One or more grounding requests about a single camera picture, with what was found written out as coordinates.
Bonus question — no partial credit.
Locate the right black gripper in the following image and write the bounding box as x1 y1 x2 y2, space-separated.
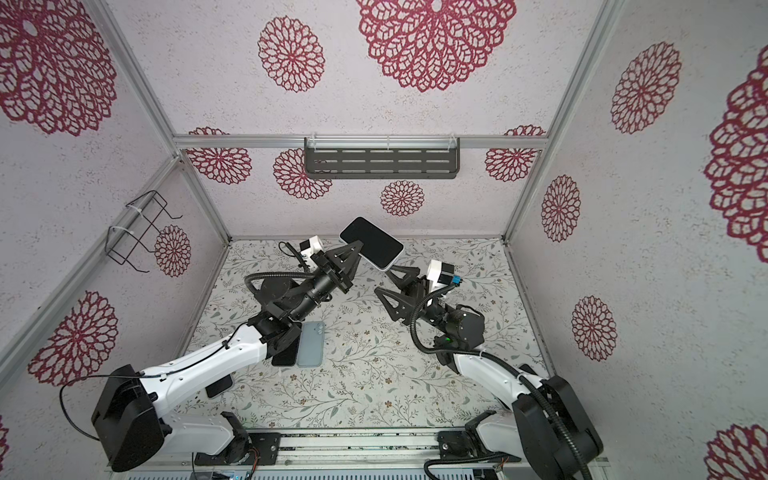
384 272 461 342

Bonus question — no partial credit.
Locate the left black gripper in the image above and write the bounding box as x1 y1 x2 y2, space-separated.
291 240 363 324

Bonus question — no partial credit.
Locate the light blue phone case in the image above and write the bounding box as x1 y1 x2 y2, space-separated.
296 321 325 368

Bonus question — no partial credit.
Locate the bare black phone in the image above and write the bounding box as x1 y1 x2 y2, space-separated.
271 337 300 367

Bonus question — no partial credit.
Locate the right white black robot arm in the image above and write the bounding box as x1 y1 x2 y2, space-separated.
375 261 604 479

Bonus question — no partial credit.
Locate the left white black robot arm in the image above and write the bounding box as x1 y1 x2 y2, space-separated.
91 241 363 472

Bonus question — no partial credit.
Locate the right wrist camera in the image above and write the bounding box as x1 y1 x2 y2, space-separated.
426 260 462 292

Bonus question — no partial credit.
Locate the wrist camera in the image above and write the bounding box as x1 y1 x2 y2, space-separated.
299 235 323 269
426 260 462 292

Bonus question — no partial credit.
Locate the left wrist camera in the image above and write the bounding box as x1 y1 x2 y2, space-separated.
299 235 323 269

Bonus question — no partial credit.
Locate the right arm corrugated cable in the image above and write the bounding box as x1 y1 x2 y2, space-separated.
409 284 595 480

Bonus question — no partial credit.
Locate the dark grey wall shelf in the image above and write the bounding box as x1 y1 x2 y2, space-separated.
303 137 461 180

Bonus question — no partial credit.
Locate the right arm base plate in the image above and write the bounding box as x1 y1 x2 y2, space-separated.
437 430 522 463

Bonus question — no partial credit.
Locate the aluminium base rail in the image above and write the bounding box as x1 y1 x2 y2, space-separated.
106 425 611 472

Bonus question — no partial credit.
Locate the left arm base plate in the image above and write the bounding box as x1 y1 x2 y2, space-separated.
193 433 282 466

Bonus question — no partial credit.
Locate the black wire wall rack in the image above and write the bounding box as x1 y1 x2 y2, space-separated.
103 189 182 274

